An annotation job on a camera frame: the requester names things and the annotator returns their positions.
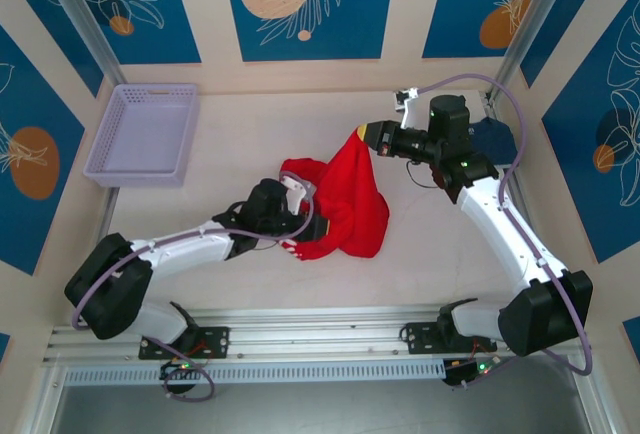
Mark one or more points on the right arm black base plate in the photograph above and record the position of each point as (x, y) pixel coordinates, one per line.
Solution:
(420, 339)

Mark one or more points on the aluminium mounting rail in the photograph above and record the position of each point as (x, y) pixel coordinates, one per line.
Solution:
(320, 334)

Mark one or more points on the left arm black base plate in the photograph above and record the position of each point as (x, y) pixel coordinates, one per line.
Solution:
(215, 341)

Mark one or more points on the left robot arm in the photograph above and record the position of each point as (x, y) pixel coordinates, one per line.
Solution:
(190, 249)

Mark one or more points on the aluminium corner post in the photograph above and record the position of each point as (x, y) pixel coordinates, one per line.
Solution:
(84, 19)
(532, 19)

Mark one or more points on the grey metal shelf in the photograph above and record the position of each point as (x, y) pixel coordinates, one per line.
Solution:
(320, 409)

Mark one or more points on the blue floral wall poster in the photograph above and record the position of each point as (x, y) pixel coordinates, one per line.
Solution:
(575, 4)
(570, 179)
(20, 234)
(62, 29)

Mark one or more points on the lavender plastic basket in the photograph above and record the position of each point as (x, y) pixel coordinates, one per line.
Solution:
(140, 139)

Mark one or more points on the blue poster beige circle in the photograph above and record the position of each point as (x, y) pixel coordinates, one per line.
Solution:
(350, 29)

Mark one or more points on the blue poster orange fern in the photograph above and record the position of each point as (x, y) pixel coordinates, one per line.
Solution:
(450, 4)

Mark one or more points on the blue poster white lily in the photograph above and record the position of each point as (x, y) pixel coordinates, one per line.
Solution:
(175, 29)

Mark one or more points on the red t-shirt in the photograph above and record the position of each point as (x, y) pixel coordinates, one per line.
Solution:
(355, 204)

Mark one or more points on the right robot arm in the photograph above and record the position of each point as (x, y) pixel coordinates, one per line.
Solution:
(495, 229)

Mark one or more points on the folded navy t-shirt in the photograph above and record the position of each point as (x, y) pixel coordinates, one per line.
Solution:
(495, 144)

